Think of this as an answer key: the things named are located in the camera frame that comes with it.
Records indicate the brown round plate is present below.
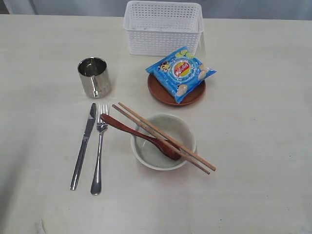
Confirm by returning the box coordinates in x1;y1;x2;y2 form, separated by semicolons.
148;74;206;107

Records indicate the white floral ceramic bowl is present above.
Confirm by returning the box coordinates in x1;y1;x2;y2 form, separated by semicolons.
130;113;197;171

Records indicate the dark red wooden spoon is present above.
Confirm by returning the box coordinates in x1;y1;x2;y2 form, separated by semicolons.
100;114;181;160

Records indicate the wooden chopstick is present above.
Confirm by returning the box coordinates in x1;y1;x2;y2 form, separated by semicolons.
112;104;210;175
118;102;216;171

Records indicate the blue chips bag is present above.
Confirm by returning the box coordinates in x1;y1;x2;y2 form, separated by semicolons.
146;46;216;104

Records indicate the silver table knife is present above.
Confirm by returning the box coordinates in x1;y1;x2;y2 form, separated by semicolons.
70;103;97;191

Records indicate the white perforated plastic basket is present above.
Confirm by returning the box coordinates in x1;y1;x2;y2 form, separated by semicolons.
123;0;204;57

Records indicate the silver fork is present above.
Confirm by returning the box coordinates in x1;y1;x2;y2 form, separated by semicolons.
91;104;109;195

